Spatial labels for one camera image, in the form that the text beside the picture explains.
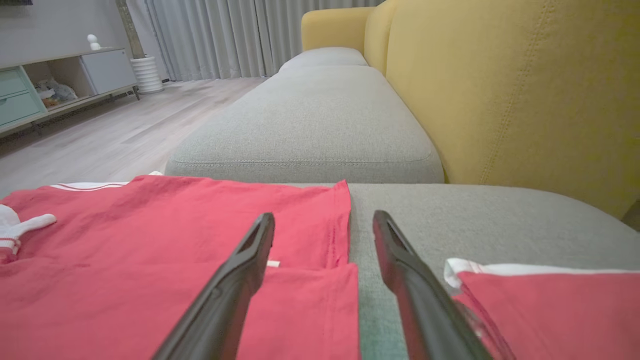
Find grey pleated curtain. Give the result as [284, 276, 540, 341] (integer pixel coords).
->
[125, 0, 386, 82]

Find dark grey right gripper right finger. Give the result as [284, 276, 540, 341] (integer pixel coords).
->
[372, 210, 493, 360]

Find grey and yellow sofa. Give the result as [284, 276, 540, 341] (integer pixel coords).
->
[295, 182, 640, 360]

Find soft toys in cabinet shelf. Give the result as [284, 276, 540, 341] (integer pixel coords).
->
[34, 77, 79, 108]

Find white ribbed plant pot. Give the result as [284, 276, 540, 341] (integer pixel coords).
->
[130, 55, 164, 95]

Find yellow sofa armrest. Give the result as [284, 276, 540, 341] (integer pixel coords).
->
[301, 6, 377, 54]

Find yellow sofa back cushion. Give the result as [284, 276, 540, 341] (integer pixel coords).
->
[385, 0, 640, 219]
[363, 0, 401, 76]

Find white cabinet with mint drawers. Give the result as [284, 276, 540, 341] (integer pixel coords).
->
[0, 47, 141, 137]

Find brown plant trunk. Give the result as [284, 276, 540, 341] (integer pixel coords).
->
[115, 0, 146, 60]

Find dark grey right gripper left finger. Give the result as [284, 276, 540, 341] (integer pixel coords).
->
[152, 212, 276, 360]

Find red shirt with white trim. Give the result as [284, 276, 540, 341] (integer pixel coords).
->
[0, 171, 640, 360]

